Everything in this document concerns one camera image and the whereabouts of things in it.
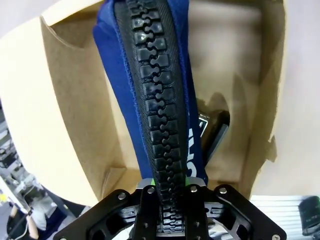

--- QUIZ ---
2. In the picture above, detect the wooden tool handle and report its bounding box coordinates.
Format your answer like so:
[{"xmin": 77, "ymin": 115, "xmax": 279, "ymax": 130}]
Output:
[{"xmin": 24, "ymin": 211, "xmax": 40, "ymax": 240}]

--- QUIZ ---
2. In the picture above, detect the black cylindrical canister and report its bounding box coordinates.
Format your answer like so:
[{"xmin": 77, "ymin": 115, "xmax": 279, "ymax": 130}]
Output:
[{"xmin": 298, "ymin": 195, "xmax": 320, "ymax": 236}]

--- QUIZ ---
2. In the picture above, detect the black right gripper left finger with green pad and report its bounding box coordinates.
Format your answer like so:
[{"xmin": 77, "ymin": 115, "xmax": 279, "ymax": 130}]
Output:
[{"xmin": 53, "ymin": 177, "xmax": 164, "ymax": 240}]

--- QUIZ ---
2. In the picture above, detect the ribbed aluminium panel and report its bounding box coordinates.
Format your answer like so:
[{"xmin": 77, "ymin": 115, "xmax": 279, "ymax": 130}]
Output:
[{"xmin": 249, "ymin": 194, "xmax": 320, "ymax": 240}]

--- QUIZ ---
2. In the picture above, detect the black stapler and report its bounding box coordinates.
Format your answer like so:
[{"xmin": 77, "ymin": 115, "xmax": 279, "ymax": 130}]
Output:
[{"xmin": 198, "ymin": 110, "xmax": 230, "ymax": 164}]

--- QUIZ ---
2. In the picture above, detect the brown cardboard box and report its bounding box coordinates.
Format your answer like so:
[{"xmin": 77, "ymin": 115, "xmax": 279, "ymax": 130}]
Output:
[{"xmin": 0, "ymin": 0, "xmax": 288, "ymax": 209}]

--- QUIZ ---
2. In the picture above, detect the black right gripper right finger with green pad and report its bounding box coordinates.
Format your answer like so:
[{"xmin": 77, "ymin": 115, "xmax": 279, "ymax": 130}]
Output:
[{"xmin": 183, "ymin": 177, "xmax": 288, "ymax": 240}]

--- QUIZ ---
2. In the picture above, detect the blue pencil case black zipper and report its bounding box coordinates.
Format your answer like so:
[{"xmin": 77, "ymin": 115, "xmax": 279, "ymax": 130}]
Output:
[{"xmin": 91, "ymin": 0, "xmax": 210, "ymax": 235}]

